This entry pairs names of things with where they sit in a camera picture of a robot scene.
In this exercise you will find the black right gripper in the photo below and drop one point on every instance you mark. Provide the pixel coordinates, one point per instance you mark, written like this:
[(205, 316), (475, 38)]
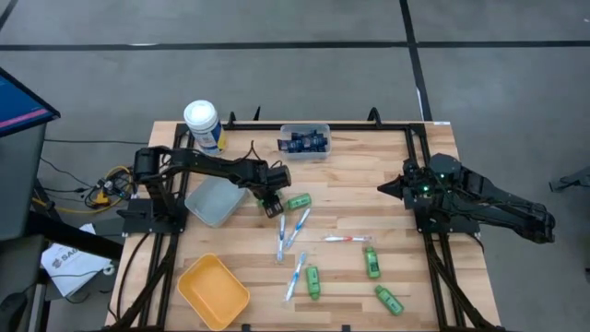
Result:
[(417, 182)]

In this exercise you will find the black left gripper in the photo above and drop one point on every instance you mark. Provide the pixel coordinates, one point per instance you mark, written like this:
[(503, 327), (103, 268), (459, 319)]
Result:
[(274, 177)]

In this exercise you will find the blue toothbrush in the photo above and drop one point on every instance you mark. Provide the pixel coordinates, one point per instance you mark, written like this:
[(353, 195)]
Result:
[(280, 235), (298, 227), (294, 278)]

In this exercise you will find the grey plastic bin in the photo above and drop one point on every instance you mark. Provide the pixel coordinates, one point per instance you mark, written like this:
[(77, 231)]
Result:
[(214, 203)]

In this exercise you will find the red toothbrush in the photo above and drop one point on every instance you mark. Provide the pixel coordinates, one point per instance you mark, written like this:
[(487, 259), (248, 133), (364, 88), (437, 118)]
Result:
[(345, 239)]

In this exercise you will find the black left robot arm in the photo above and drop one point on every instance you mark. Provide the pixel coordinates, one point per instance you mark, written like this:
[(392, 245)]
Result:
[(207, 166)]

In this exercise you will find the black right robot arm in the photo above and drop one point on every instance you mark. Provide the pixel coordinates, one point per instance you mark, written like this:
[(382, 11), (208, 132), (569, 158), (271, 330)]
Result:
[(507, 207)]

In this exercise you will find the clear plastic container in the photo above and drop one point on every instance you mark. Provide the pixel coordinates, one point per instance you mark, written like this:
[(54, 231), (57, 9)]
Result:
[(288, 157)]

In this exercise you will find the white wipes canister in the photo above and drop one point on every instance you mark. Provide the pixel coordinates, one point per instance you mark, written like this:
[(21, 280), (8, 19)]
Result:
[(203, 120)]

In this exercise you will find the yellow plastic bin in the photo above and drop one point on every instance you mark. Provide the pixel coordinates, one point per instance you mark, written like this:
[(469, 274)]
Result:
[(212, 292)]

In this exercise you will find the small white tape roll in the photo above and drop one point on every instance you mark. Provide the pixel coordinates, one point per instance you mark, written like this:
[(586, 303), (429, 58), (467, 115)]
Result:
[(109, 269)]

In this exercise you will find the black stand bar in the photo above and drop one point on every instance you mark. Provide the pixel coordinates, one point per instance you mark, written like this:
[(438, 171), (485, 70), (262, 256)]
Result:
[(69, 235)]

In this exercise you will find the white printed paper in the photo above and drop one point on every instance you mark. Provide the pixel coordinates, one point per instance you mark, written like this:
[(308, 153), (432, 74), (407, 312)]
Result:
[(69, 272)]

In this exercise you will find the monitor with blue screen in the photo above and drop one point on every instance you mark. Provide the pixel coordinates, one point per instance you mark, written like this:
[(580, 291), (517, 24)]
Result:
[(18, 106)]

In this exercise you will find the dark grey rounded device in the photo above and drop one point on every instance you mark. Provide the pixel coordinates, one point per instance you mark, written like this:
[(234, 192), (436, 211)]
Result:
[(11, 313)]

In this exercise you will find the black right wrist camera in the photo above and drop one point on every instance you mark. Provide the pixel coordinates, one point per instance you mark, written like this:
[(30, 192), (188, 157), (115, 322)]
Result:
[(444, 167)]

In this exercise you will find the black aluminium table frame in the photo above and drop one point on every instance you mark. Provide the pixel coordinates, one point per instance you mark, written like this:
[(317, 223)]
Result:
[(350, 126)]

